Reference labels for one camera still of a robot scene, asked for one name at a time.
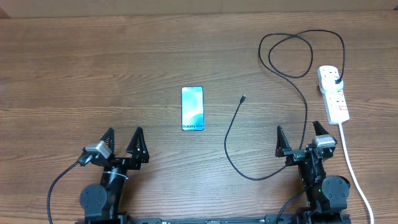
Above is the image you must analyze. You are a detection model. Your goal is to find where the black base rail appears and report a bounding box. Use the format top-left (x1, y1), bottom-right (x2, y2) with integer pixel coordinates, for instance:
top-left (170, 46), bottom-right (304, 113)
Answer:
top-left (75, 215), bottom-right (351, 224)

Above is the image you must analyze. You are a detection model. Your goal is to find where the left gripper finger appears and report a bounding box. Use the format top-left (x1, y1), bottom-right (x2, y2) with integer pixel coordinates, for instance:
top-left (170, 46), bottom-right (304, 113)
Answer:
top-left (126, 127), bottom-right (149, 163)
top-left (100, 128), bottom-right (114, 152)

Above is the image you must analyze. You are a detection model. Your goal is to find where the white power strip cord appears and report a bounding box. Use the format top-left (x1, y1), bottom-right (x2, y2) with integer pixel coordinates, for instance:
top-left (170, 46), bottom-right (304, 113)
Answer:
top-left (338, 123), bottom-right (375, 224)

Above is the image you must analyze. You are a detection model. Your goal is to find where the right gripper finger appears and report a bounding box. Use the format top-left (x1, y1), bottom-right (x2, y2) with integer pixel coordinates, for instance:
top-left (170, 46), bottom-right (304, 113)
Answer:
top-left (275, 126), bottom-right (292, 157)
top-left (313, 121), bottom-right (329, 136)

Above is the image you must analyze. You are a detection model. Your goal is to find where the white charger plug adapter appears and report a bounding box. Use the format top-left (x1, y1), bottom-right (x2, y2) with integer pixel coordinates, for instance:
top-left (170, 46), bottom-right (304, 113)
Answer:
top-left (319, 76), bottom-right (344, 93)

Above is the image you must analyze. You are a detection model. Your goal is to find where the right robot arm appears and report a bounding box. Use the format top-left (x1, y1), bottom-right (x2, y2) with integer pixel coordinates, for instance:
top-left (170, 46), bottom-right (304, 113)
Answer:
top-left (266, 121), bottom-right (351, 223)

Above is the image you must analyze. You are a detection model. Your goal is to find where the black USB charging cable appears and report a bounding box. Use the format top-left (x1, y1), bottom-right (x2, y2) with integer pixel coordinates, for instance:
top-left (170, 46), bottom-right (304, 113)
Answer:
top-left (224, 29), bottom-right (346, 182)

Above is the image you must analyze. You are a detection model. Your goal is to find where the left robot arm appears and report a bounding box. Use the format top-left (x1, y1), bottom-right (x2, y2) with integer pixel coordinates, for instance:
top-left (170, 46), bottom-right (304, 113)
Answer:
top-left (78, 127), bottom-right (149, 223)

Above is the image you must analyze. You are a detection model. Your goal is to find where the Samsung Galaxy smartphone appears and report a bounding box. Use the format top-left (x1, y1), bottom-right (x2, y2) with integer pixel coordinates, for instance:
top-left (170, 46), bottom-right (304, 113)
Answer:
top-left (181, 86), bottom-right (205, 131)

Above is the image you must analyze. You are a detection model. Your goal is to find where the white power strip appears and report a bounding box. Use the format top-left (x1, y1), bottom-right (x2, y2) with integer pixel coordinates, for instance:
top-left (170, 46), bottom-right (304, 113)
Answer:
top-left (317, 65), bottom-right (349, 124)

